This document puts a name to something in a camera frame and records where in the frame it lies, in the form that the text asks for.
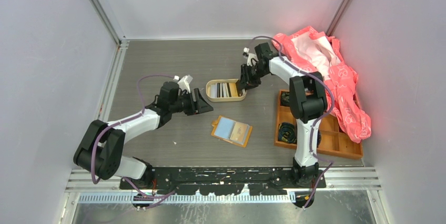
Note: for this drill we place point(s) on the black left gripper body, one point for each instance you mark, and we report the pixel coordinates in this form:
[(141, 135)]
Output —
[(182, 103)]

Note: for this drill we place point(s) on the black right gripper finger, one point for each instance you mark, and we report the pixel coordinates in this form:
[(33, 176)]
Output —
[(247, 83), (244, 72)]

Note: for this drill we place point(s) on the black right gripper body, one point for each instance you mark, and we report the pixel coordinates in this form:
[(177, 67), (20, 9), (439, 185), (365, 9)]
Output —
[(262, 73)]

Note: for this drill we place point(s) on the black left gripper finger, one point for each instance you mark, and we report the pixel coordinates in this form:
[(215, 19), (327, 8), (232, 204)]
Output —
[(203, 107), (200, 101)]

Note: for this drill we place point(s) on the gold credit card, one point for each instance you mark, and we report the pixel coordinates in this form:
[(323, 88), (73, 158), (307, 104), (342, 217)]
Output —
[(239, 133)]

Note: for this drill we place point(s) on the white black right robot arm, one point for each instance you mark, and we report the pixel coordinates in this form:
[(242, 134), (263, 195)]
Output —
[(307, 102)]

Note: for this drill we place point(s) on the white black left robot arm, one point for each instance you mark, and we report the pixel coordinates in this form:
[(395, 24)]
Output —
[(101, 149)]

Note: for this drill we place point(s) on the stack of cards in tray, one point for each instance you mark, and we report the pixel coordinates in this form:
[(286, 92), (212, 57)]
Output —
[(221, 90)]

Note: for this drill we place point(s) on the beige oval card tray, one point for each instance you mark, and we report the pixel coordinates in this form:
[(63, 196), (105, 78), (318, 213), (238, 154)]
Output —
[(240, 98)]

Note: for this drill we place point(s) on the dark rolled tie rear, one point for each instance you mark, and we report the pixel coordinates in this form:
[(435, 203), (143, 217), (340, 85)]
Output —
[(284, 99)]

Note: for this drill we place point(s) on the dark rolled tie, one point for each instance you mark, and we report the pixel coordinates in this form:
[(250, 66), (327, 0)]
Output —
[(284, 99), (287, 133)]

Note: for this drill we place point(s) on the pink white garment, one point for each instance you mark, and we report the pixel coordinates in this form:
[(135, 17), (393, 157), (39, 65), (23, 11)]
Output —
[(314, 51)]

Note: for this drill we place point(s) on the dark rolled tie front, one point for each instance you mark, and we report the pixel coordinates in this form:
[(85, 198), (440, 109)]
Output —
[(287, 133)]

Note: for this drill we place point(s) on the wooden compartment organizer box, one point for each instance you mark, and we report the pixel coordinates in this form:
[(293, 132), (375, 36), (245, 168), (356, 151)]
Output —
[(332, 140)]

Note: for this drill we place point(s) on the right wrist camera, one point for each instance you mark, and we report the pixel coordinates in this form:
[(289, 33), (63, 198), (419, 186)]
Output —
[(252, 58)]

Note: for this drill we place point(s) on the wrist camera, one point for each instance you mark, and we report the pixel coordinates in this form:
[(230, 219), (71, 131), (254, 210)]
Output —
[(184, 82), (252, 58)]

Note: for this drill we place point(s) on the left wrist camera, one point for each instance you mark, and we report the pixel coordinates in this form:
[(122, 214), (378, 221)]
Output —
[(184, 82)]

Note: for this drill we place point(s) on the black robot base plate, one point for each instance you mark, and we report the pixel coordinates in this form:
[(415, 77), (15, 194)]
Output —
[(223, 181)]

